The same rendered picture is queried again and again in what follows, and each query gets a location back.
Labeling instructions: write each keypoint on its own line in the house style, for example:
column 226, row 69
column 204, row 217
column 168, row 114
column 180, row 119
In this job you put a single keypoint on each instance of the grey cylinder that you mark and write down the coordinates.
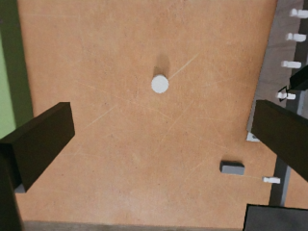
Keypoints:
column 159, row 83

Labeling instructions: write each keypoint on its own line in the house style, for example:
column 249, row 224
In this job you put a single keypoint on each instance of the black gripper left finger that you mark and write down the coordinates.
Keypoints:
column 26, row 153

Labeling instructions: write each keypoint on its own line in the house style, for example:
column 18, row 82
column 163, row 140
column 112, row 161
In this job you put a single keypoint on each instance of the black thin rod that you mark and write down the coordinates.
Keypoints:
column 299, row 81

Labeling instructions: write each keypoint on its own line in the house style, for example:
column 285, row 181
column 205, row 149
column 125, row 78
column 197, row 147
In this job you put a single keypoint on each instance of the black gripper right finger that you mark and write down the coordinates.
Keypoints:
column 285, row 133

